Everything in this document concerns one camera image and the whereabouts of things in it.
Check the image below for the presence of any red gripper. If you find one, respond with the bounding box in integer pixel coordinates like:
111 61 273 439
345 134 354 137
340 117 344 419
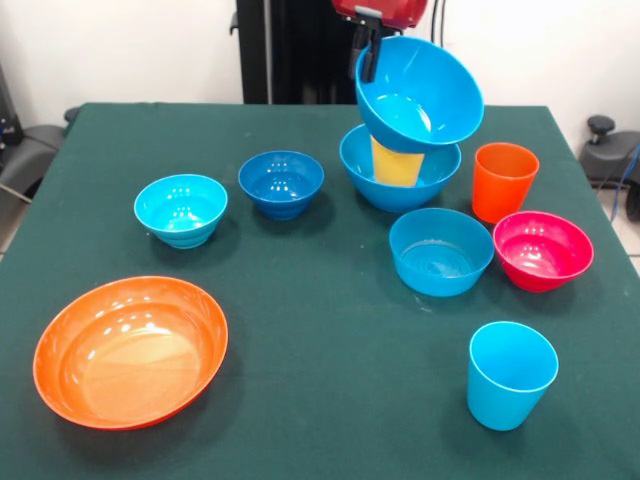
331 0 432 84

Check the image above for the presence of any large blue plastic bowl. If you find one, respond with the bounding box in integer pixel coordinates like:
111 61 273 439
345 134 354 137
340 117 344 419
354 35 486 154
338 123 463 214

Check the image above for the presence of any yellow plastic cup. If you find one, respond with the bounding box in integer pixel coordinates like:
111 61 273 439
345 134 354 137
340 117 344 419
370 135 427 188

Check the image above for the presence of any dark blue plastic bowl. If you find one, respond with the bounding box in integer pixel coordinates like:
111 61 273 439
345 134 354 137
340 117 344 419
237 150 326 220

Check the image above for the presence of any orange plastic cup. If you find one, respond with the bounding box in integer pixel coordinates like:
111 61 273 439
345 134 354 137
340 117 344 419
471 142 541 225

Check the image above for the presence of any blue flat-bottomed ringed bowl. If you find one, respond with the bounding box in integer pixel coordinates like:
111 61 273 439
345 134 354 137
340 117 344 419
388 207 496 298

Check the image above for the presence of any dark green tablecloth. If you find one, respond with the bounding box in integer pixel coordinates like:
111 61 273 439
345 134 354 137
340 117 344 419
0 102 640 480

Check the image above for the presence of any small cyan plastic bowl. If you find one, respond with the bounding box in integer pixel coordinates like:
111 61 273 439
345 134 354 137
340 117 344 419
133 173 229 250

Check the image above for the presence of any black equipment base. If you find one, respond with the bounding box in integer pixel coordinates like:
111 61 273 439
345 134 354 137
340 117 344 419
579 114 640 189
0 64 67 201

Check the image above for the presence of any pink plastic bowl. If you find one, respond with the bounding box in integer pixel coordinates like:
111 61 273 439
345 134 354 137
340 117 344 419
492 210 595 294

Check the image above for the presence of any light blue plastic cup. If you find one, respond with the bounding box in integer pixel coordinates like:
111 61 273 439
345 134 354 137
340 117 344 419
466 321 560 432

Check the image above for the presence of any large orange plastic bowl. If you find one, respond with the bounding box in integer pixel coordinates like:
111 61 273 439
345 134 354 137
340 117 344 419
32 275 230 431

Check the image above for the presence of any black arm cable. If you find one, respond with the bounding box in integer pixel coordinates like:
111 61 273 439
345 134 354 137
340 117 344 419
431 0 452 49

